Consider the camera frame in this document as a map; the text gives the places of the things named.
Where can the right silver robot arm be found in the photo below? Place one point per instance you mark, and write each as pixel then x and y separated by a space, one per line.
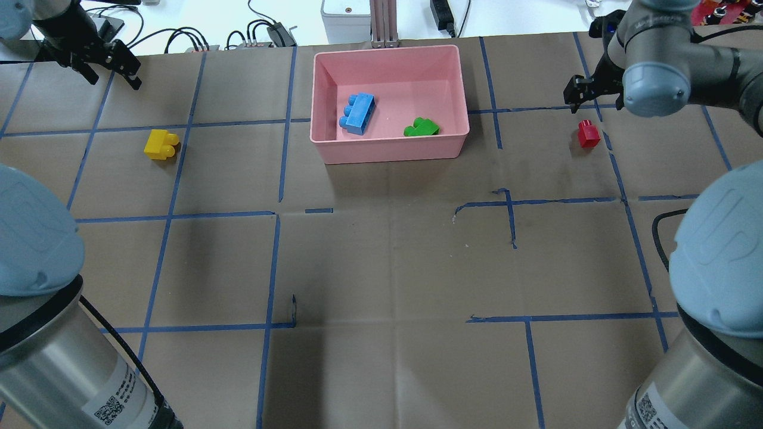
pixel 655 61

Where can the red toy block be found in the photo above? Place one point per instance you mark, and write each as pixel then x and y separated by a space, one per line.
pixel 588 134

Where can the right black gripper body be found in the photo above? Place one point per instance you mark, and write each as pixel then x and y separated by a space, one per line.
pixel 603 81

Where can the green toy block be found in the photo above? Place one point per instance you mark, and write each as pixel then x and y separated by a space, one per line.
pixel 421 127

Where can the aluminium profile post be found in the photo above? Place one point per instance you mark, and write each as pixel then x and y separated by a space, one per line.
pixel 384 25

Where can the yellow toy block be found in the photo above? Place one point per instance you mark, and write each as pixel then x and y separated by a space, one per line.
pixel 161 144

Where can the blue toy block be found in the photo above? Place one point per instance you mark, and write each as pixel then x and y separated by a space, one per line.
pixel 357 113

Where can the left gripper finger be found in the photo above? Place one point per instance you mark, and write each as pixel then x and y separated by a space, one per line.
pixel 89 74
pixel 132 79

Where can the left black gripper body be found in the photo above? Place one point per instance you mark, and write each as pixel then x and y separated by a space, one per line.
pixel 79 46

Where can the grey control box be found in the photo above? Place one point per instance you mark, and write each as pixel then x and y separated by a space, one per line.
pixel 346 21

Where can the pink plastic box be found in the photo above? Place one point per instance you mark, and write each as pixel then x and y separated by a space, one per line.
pixel 407 82

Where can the black power adapter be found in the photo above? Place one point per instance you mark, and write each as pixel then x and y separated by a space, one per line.
pixel 443 17

